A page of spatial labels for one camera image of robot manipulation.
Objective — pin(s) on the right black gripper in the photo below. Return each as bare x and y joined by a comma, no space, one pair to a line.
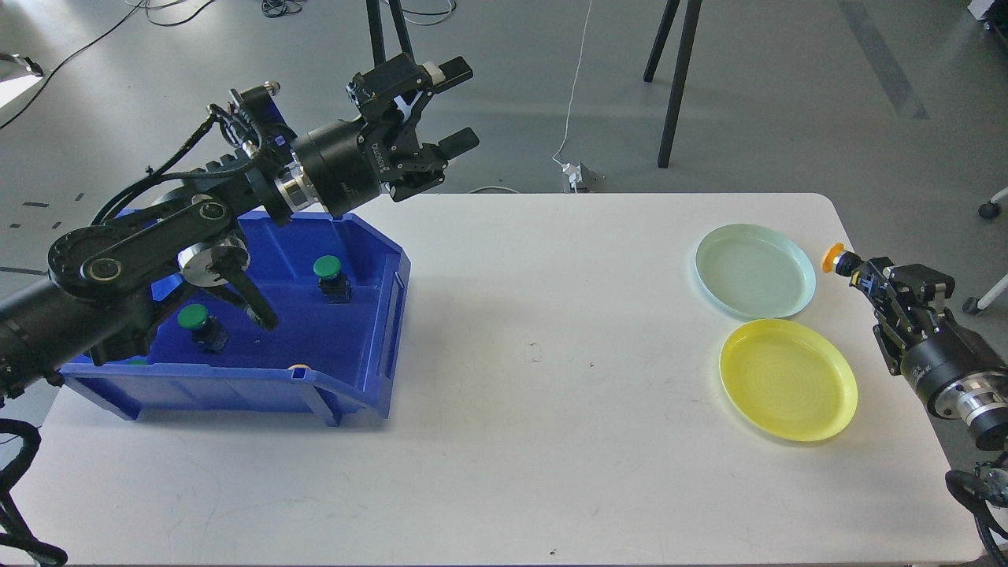
953,371

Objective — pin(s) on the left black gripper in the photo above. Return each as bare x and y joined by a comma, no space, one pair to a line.
347,163

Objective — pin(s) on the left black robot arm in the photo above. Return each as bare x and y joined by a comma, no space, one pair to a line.
111,284

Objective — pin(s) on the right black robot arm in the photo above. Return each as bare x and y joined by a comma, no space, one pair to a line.
981,491

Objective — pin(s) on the yellow plate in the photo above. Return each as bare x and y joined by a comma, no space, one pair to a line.
787,380

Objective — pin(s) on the pale green plate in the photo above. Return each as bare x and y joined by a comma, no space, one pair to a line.
754,272

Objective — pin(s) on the black stand legs left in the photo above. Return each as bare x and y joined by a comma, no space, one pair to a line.
376,34

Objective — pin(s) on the black stand legs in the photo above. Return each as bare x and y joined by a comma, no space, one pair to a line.
692,13
376,34

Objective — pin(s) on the white power plug block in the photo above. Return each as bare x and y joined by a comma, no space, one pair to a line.
579,179

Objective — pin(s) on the blue plastic bin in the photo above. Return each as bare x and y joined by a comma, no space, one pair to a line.
352,348

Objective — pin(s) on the black stand legs right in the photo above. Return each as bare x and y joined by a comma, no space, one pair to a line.
692,13

